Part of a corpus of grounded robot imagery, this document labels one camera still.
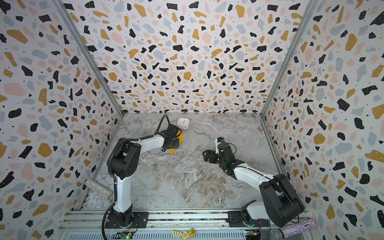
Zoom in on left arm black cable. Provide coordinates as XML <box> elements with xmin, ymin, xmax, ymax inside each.
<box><xmin>101</xmin><ymin>114</ymin><xmax>171</xmax><ymax>240</ymax></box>

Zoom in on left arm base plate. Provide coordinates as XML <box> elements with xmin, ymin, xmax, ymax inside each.
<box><xmin>105</xmin><ymin>212</ymin><xmax>149</xmax><ymax>229</ymax></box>

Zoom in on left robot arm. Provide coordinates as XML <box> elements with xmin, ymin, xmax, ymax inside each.
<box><xmin>107</xmin><ymin>124</ymin><xmax>182</xmax><ymax>226</ymax></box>

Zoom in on glitter microphone right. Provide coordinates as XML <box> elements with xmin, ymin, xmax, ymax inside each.
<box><xmin>269</xmin><ymin>219</ymin><xmax>318</xmax><ymax>240</ymax></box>

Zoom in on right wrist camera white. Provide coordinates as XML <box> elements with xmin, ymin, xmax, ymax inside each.
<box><xmin>215</xmin><ymin>137</ymin><xmax>225</xmax><ymax>155</ymax></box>

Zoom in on colourful stickers on rail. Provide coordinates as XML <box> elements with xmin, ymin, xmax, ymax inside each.
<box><xmin>172</xmin><ymin>228</ymin><xmax>197</xmax><ymax>240</ymax></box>

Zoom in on glitter microphone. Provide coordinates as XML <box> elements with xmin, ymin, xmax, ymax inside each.
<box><xmin>85</xmin><ymin>179</ymin><xmax>114</xmax><ymax>201</ymax></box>
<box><xmin>269</xmin><ymin>219</ymin><xmax>318</xmax><ymax>240</ymax></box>

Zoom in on glitter microphone left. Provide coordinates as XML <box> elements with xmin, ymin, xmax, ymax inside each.
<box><xmin>85</xmin><ymin>179</ymin><xmax>114</xmax><ymax>201</ymax></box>

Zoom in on aluminium rail frame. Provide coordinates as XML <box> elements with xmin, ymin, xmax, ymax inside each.
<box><xmin>57</xmin><ymin>209</ymin><xmax>279</xmax><ymax>240</ymax></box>

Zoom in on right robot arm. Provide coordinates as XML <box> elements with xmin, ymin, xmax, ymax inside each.
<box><xmin>203</xmin><ymin>138</ymin><xmax>305</xmax><ymax>227</ymax></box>

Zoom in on yellow square paper sheet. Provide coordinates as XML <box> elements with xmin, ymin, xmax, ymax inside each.
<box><xmin>170</xmin><ymin>130</ymin><xmax>184</xmax><ymax>155</ymax></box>

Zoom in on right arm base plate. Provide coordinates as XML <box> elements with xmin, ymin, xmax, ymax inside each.
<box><xmin>226</xmin><ymin>211</ymin><xmax>270</xmax><ymax>228</ymax></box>

